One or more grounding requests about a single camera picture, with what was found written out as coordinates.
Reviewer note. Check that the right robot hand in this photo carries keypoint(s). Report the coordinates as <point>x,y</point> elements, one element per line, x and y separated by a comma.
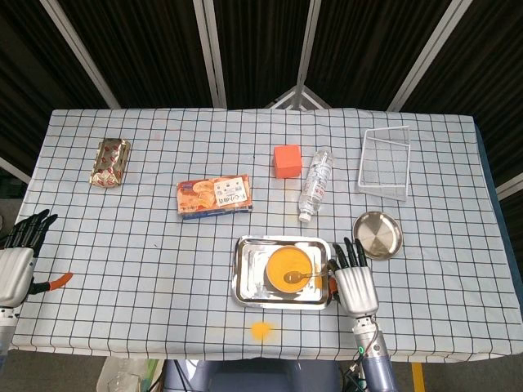
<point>356,290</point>

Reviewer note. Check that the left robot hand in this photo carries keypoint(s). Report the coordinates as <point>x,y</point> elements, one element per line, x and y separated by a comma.
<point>14,273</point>

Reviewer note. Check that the metal spoon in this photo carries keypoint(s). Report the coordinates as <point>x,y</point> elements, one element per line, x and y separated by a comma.
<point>292,277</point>

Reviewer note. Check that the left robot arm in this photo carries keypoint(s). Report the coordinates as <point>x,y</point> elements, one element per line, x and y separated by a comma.
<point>6,316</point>

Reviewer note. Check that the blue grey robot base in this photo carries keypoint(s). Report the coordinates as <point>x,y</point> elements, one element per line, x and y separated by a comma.
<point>253,377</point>

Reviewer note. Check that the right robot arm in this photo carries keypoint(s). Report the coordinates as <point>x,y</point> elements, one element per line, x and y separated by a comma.
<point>378,363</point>

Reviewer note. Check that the beige bowl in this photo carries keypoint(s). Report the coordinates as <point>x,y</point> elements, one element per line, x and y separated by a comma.
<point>288,290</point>

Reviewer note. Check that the orange powder pile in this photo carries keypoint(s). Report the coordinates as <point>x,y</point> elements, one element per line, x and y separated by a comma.
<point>261,330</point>

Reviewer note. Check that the round steel plate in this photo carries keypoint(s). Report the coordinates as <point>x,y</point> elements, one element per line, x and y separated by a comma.
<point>378,235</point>

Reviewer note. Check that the rectangular steel tray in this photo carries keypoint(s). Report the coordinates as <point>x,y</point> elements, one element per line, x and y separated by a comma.
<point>249,277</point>

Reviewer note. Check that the clear plastic water bottle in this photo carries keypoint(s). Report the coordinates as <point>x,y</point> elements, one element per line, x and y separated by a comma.
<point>315,185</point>

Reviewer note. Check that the checked tablecloth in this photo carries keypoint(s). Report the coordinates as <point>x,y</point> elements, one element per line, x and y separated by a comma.
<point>143,253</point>

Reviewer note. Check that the orange cube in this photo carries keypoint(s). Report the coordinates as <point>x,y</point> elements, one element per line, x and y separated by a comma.
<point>288,162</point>

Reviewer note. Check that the gold foil snack packet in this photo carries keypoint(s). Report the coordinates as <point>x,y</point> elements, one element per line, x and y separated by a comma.
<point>109,163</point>

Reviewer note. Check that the clear plastic bag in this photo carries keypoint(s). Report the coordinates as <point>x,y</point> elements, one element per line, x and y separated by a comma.
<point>122,375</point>

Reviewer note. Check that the orange biscuit box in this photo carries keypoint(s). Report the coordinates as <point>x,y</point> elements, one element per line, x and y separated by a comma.
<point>212,196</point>

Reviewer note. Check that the white triangular screen foot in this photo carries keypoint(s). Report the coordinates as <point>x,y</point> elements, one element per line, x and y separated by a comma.
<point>299,98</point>

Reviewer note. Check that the black folding partition screen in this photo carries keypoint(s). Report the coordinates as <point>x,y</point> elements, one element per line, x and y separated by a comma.
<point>155,53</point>

